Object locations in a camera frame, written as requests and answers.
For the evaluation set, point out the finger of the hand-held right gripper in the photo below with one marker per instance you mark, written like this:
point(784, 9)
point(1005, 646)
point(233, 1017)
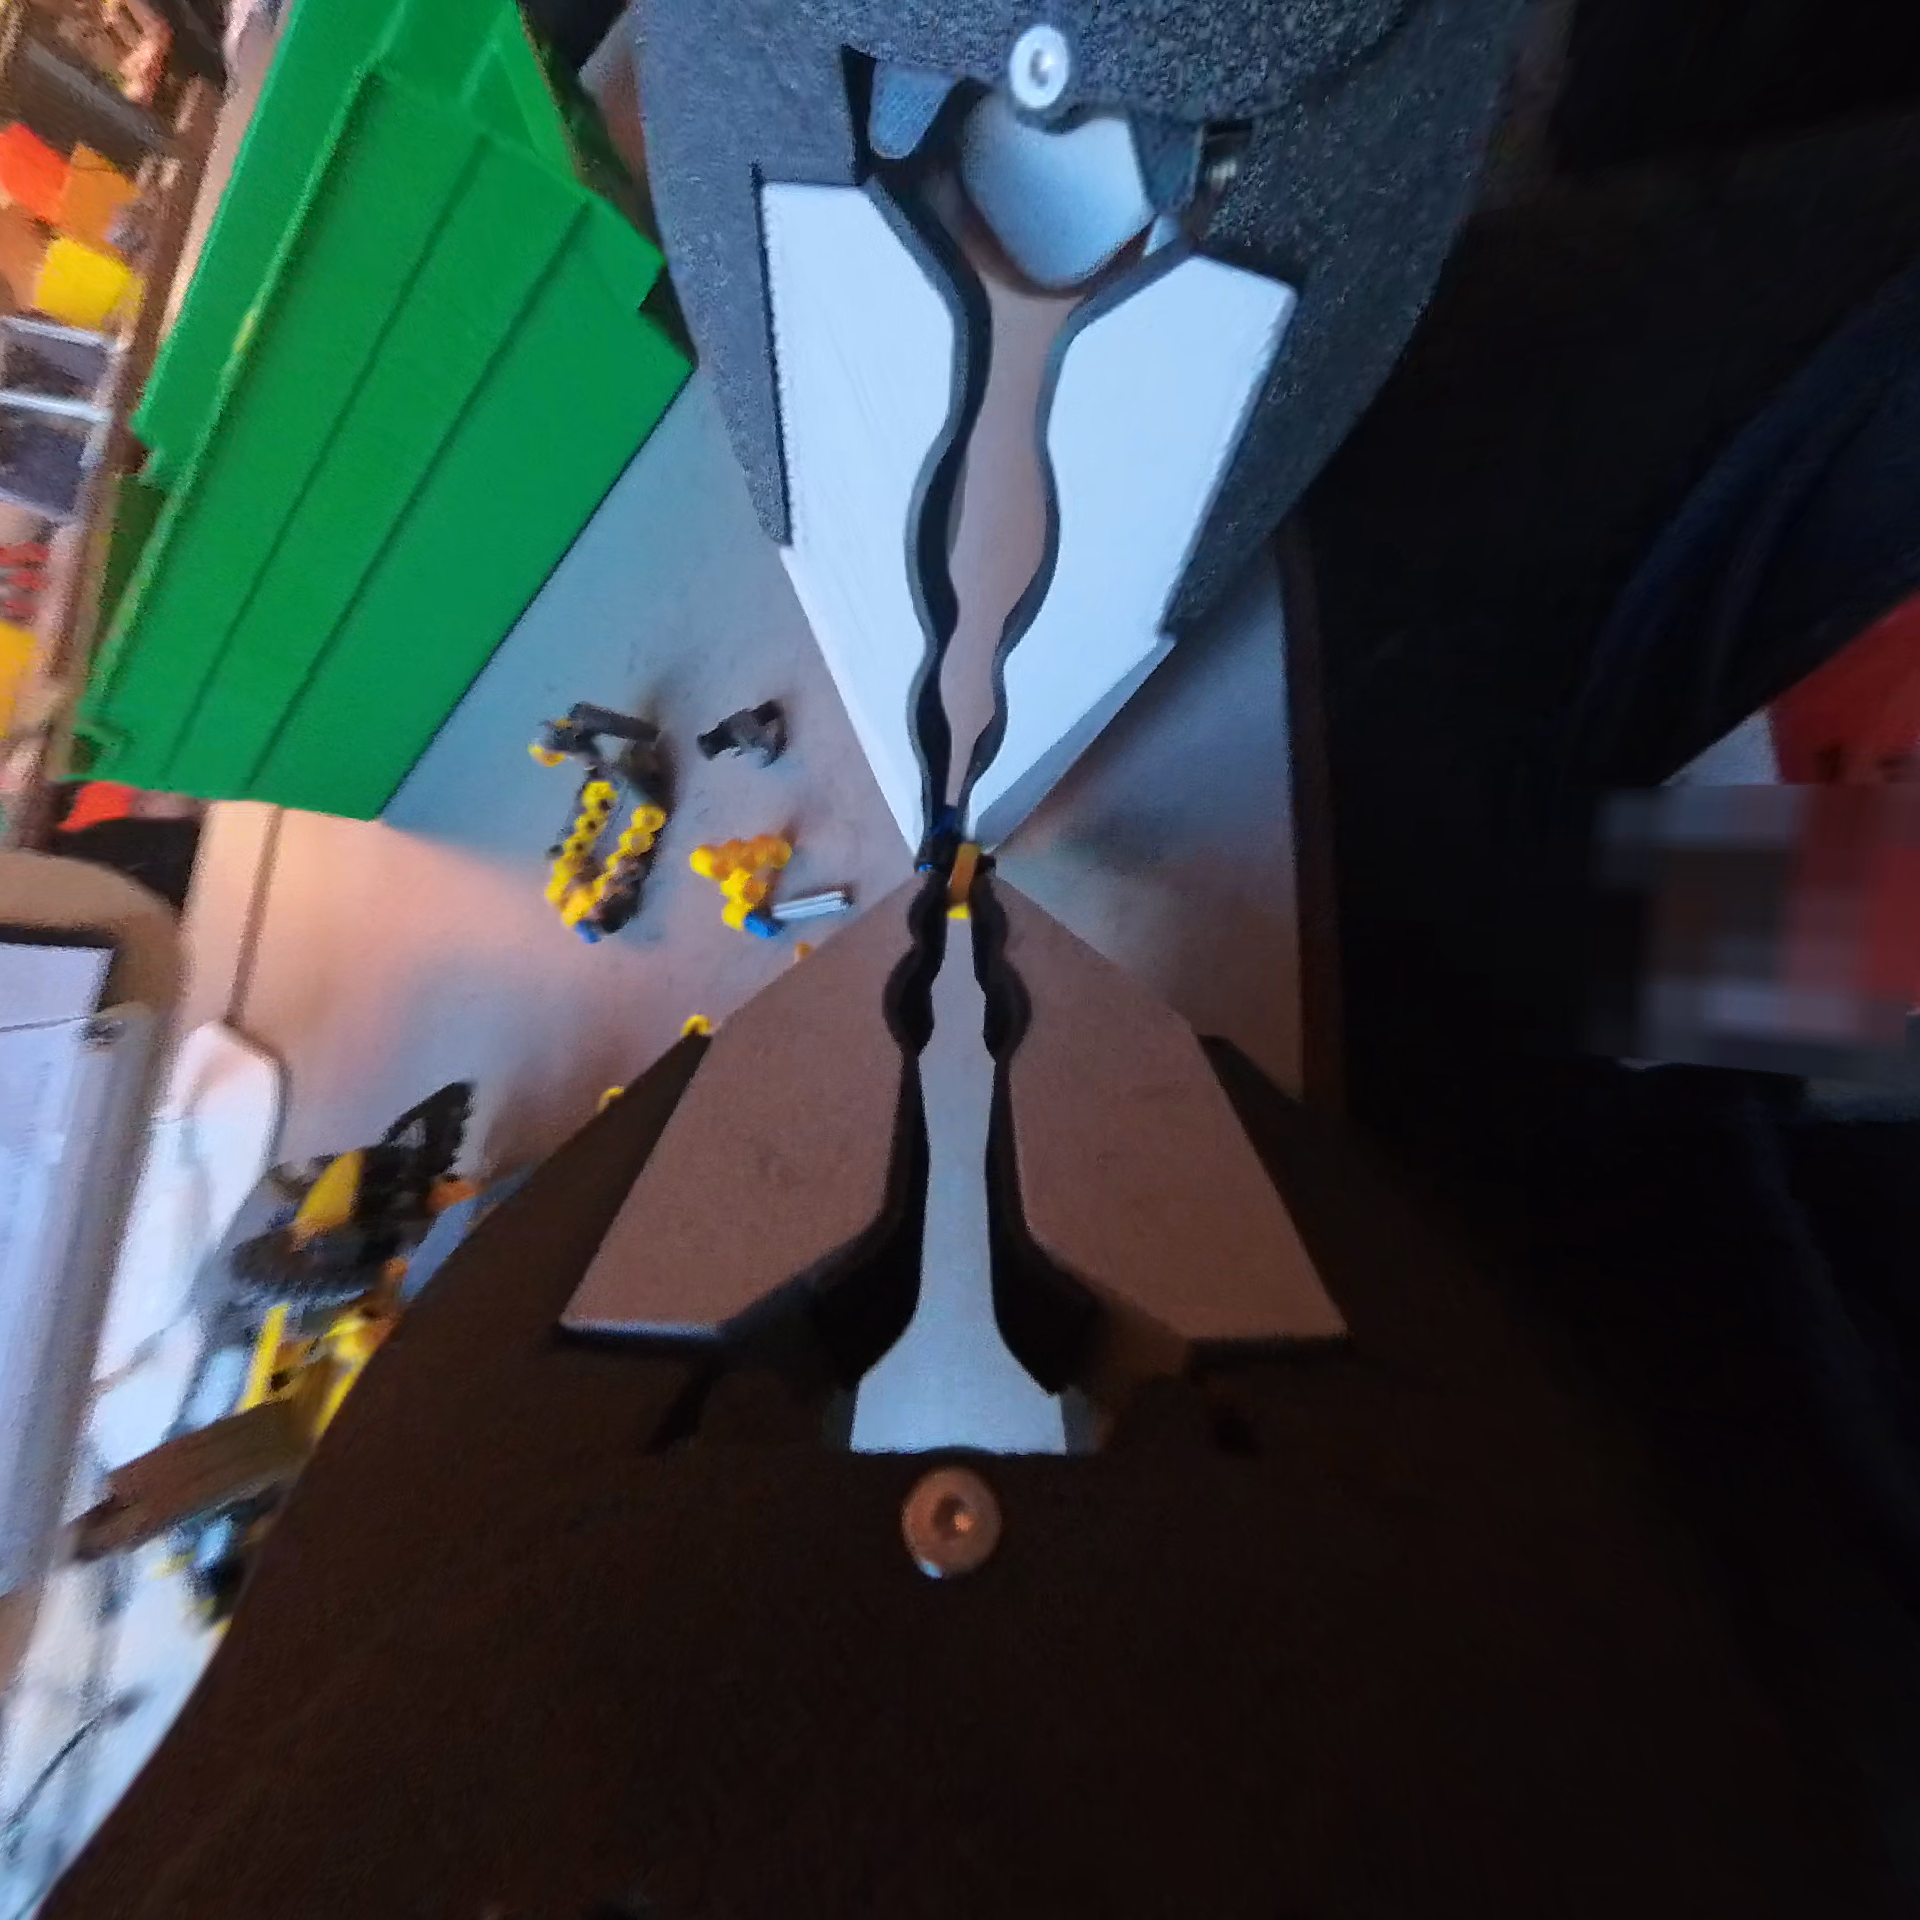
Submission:
point(855, 451)
point(1155, 451)

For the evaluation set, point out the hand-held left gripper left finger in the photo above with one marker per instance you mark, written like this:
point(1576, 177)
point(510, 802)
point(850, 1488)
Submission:
point(750, 1184)

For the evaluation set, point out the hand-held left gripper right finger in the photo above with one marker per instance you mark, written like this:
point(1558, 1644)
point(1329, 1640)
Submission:
point(1171, 1184)

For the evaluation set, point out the yellow brick beam with pins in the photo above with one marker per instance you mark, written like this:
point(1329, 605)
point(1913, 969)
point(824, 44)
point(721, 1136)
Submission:
point(735, 879)

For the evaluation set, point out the yellow black brick assembly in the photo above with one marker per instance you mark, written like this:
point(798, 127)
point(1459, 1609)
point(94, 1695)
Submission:
point(609, 854)

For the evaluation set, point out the small yellow blue brick piece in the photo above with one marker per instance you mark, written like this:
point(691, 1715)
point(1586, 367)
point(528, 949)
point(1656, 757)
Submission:
point(961, 866)

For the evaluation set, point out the yellow black brick toy robot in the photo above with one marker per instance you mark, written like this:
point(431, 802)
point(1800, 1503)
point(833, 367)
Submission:
point(345, 1200)

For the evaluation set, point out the grey desk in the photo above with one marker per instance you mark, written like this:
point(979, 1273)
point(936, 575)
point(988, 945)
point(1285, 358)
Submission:
point(450, 960)

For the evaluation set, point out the small black brick piece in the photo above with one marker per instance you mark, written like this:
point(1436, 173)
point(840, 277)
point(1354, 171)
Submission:
point(747, 734)

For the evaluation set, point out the green plastic bin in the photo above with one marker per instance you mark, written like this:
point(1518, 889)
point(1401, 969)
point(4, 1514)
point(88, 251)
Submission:
point(375, 524)

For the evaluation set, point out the person's dark clothing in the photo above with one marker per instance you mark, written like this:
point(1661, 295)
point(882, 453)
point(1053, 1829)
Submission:
point(1651, 1351)

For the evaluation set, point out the instruction sheet display board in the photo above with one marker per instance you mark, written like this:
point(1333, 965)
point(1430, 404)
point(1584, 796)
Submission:
point(60, 1200)

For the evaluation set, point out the clear badge holder red card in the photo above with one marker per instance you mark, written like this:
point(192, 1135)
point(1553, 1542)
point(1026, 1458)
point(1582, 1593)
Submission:
point(1860, 704)

